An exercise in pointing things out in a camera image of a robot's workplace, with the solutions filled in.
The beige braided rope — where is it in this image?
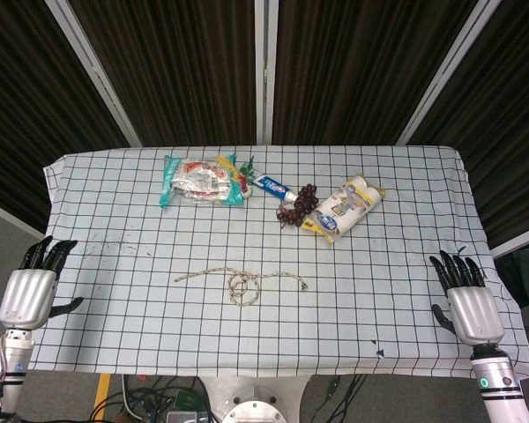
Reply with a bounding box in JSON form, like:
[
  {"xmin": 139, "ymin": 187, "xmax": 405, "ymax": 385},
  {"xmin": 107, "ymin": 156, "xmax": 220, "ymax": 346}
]
[{"xmin": 174, "ymin": 266, "xmax": 310, "ymax": 308}]

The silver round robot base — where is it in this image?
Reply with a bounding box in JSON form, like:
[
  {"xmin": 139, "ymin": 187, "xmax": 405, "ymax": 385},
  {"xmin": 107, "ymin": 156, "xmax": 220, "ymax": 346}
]
[{"xmin": 197, "ymin": 375, "xmax": 313, "ymax": 423}]

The teal silver snack bag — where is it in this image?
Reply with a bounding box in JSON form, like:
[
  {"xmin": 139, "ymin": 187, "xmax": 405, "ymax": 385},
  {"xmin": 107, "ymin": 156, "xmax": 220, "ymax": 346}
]
[{"xmin": 158, "ymin": 153, "xmax": 246, "ymax": 209}]

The white black grid tablecloth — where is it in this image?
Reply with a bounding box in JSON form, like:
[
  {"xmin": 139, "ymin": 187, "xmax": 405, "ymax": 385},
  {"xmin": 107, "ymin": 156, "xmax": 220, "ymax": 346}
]
[{"xmin": 27, "ymin": 145, "xmax": 529, "ymax": 380}]

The white cups yellow package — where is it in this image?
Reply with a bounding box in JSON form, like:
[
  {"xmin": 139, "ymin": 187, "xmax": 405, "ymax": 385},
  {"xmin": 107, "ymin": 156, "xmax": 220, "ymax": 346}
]
[{"xmin": 300, "ymin": 174, "xmax": 386, "ymax": 244}]

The white metal frame post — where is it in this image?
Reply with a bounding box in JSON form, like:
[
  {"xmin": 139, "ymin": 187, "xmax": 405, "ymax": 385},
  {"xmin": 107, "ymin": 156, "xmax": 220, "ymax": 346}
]
[
  {"xmin": 43, "ymin": 0, "xmax": 143, "ymax": 148},
  {"xmin": 253, "ymin": 0, "xmax": 279, "ymax": 146},
  {"xmin": 395, "ymin": 0, "xmax": 503, "ymax": 146}
]

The black cable bundle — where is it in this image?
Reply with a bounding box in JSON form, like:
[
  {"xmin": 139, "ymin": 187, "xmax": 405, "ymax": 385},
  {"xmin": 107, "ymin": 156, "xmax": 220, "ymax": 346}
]
[{"xmin": 89, "ymin": 374, "xmax": 214, "ymax": 423}]

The green yellow small packet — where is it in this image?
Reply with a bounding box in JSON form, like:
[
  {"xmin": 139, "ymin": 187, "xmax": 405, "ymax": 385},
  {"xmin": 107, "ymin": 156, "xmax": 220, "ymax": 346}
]
[{"xmin": 214, "ymin": 153, "xmax": 257, "ymax": 197}]

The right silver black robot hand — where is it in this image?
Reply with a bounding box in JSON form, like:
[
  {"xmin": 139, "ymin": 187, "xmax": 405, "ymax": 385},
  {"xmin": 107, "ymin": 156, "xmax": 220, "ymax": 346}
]
[{"xmin": 428, "ymin": 250, "xmax": 505, "ymax": 346}]

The dark corrugated curtain panel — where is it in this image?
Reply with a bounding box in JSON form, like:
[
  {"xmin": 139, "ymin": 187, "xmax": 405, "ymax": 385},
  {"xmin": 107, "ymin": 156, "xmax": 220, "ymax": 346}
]
[
  {"xmin": 408, "ymin": 0, "xmax": 529, "ymax": 250},
  {"xmin": 66, "ymin": 0, "xmax": 257, "ymax": 147},
  {"xmin": 271, "ymin": 0, "xmax": 480, "ymax": 146},
  {"xmin": 0, "ymin": 0, "xmax": 131, "ymax": 234}
]

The blue white toothpaste tube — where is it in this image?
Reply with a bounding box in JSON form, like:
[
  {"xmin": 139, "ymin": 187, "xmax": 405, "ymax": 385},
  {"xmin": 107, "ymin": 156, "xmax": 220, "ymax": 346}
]
[{"xmin": 249, "ymin": 170, "xmax": 302, "ymax": 203}]

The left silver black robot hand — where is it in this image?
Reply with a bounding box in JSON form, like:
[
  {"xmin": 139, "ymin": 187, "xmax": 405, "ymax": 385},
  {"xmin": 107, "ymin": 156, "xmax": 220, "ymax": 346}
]
[{"xmin": 0, "ymin": 235, "xmax": 85, "ymax": 331}]

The dark red grape bunch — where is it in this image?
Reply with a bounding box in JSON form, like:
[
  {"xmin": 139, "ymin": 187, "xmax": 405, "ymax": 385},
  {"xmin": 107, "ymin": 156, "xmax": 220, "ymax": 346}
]
[{"xmin": 275, "ymin": 182, "xmax": 319, "ymax": 230}]

